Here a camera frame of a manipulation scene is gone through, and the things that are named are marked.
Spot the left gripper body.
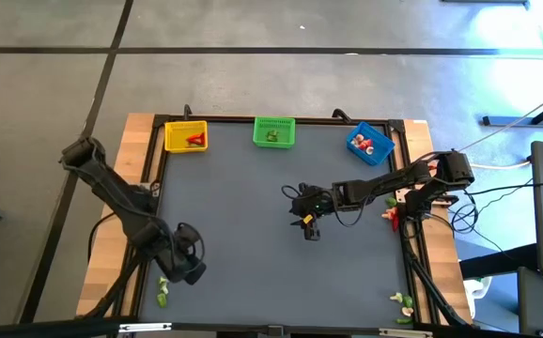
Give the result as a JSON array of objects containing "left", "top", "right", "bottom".
[{"left": 161, "top": 224, "right": 207, "bottom": 286}]

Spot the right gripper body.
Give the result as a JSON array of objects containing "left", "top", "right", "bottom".
[{"left": 290, "top": 183, "right": 336, "bottom": 218}]

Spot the black support strut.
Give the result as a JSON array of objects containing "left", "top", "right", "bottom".
[
  {"left": 400, "top": 234, "right": 473, "bottom": 328},
  {"left": 81, "top": 220, "right": 155, "bottom": 320}
]

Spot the green plastic basket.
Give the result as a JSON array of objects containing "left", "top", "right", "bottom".
[{"left": 252, "top": 115, "right": 297, "bottom": 149}]

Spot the wooden table side board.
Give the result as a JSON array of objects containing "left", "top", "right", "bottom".
[
  {"left": 396, "top": 118, "right": 473, "bottom": 325},
  {"left": 76, "top": 112, "right": 156, "bottom": 318}
]

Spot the blue plastic basket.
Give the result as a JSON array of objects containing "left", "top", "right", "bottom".
[{"left": 346, "top": 120, "right": 396, "bottom": 167}]

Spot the yellow plastic basket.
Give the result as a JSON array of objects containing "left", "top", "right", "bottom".
[{"left": 163, "top": 119, "right": 209, "bottom": 154}]

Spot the black horizontal bar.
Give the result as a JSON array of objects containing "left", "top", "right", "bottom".
[{"left": 0, "top": 317, "right": 139, "bottom": 338}]

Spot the white plastic object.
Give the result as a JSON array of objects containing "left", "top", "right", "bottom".
[{"left": 463, "top": 275, "right": 493, "bottom": 320}]

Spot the black stand leg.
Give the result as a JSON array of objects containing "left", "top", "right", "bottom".
[{"left": 458, "top": 243, "right": 538, "bottom": 278}]

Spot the dark metal stand base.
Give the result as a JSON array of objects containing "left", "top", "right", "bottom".
[{"left": 481, "top": 91, "right": 543, "bottom": 128}]

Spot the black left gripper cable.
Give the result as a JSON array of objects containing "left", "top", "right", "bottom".
[{"left": 177, "top": 223, "right": 208, "bottom": 283}]

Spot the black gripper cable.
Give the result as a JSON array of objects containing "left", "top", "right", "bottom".
[
  {"left": 177, "top": 223, "right": 208, "bottom": 283},
  {"left": 280, "top": 184, "right": 371, "bottom": 229}
]

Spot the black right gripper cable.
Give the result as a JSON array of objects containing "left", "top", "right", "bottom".
[{"left": 280, "top": 184, "right": 371, "bottom": 229}]

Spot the metal bracket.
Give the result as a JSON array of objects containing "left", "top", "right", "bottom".
[
  {"left": 378, "top": 327, "right": 435, "bottom": 338},
  {"left": 118, "top": 322, "right": 173, "bottom": 333}
]

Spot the black table frame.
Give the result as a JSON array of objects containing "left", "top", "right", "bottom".
[{"left": 128, "top": 113, "right": 442, "bottom": 330}]

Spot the white cable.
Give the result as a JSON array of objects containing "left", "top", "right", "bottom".
[{"left": 468, "top": 161, "right": 534, "bottom": 171}]

